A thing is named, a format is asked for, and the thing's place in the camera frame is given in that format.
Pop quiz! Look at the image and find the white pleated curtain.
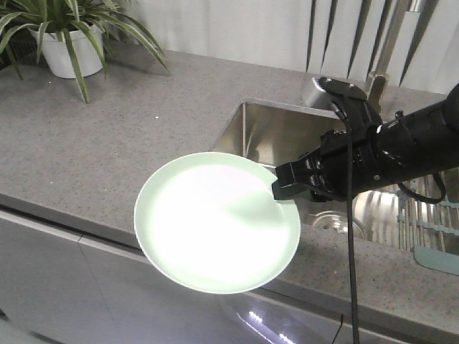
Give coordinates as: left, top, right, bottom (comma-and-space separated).
128, 1, 458, 94

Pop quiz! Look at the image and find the sink drain strainer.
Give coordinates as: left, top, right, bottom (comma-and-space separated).
311, 210, 365, 239

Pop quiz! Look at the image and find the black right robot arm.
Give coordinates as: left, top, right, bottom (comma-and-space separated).
272, 77, 458, 201

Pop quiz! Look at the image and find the stainless steel sink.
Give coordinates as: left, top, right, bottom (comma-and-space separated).
212, 99, 409, 251

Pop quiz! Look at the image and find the black camera cable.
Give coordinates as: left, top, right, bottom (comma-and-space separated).
331, 102, 361, 344

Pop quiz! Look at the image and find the metal dish drying rack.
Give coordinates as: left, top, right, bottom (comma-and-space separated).
397, 168, 458, 276

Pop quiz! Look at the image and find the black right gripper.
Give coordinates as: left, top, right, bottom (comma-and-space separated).
272, 97, 380, 201

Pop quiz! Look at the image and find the green potted plant white pot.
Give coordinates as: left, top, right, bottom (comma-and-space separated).
1, 1, 166, 103

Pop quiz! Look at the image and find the grey kitchen cabinet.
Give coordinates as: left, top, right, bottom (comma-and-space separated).
1, 209, 458, 343

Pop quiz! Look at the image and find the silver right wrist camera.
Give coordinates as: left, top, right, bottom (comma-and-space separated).
303, 76, 367, 108

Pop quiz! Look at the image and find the steel faucet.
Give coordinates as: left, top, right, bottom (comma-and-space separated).
365, 1, 426, 113

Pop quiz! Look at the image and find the light green round plate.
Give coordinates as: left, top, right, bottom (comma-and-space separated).
133, 152, 301, 295

